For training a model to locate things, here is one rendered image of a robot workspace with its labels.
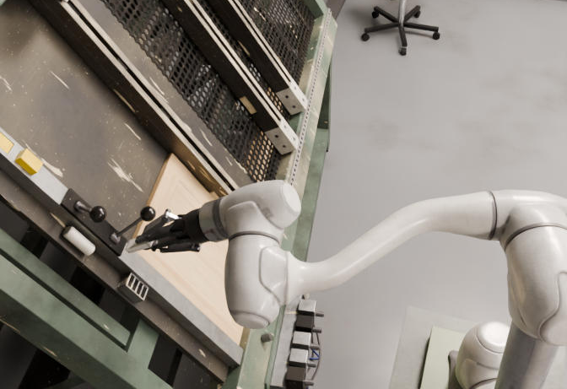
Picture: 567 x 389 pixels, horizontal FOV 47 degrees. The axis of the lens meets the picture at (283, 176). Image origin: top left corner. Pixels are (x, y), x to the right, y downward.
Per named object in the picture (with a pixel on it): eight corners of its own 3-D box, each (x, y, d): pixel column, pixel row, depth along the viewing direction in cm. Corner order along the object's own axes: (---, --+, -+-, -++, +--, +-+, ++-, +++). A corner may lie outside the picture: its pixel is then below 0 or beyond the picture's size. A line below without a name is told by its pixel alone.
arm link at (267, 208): (217, 183, 133) (213, 241, 127) (280, 163, 126) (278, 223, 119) (248, 204, 141) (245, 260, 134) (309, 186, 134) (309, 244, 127)
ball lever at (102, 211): (77, 217, 150) (101, 228, 140) (65, 207, 148) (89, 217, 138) (88, 204, 151) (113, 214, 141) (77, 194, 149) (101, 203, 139)
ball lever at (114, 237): (115, 250, 155) (159, 218, 154) (105, 240, 153) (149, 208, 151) (115, 240, 158) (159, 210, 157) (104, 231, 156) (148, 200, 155)
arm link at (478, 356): (504, 349, 190) (521, 306, 175) (520, 408, 177) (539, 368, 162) (449, 349, 190) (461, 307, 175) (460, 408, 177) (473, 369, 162)
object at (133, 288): (135, 303, 163) (143, 300, 161) (116, 287, 159) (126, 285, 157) (140, 289, 165) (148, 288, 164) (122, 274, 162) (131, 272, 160)
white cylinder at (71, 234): (60, 236, 148) (83, 256, 153) (68, 234, 147) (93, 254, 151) (65, 226, 150) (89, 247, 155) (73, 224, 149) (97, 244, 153)
